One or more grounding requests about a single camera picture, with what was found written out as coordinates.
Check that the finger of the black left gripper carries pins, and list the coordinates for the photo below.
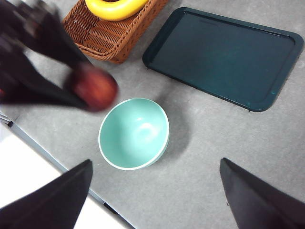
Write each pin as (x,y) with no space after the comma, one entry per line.
(57,40)
(28,90)

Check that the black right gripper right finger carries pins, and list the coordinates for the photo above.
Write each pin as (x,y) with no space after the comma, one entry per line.
(262,205)

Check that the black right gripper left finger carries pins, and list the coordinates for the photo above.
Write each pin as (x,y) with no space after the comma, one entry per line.
(45,205)

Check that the dark purple plum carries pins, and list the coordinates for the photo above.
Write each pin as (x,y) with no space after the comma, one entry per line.
(95,88)

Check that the teal ribbed bowl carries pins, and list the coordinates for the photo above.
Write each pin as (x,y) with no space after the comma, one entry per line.
(133,133)

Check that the brown wicker basket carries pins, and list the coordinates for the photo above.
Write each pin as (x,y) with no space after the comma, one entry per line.
(104,38)

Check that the yellow banana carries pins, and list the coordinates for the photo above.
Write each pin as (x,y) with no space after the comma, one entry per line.
(114,13)

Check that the dark rectangular tray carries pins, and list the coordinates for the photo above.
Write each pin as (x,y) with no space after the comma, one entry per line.
(221,59)

